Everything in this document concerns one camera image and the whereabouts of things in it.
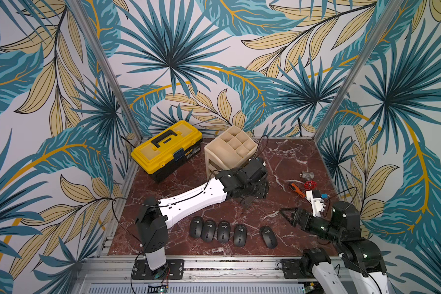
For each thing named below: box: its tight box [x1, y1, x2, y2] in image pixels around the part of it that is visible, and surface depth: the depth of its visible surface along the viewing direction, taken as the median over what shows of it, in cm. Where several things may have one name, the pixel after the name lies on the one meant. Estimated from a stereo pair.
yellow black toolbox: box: [130, 120, 203, 183], surface depth 94 cm
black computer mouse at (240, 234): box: [233, 224, 247, 247], surface depth 83 cm
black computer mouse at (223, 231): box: [217, 220, 231, 244], surface depth 83 cm
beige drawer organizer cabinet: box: [203, 124, 258, 181], surface depth 83 cm
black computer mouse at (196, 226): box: [189, 216, 203, 239], surface depth 85 cm
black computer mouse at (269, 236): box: [259, 225, 279, 250], surface depth 83 cm
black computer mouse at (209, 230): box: [201, 219, 217, 243], surface depth 83 cm
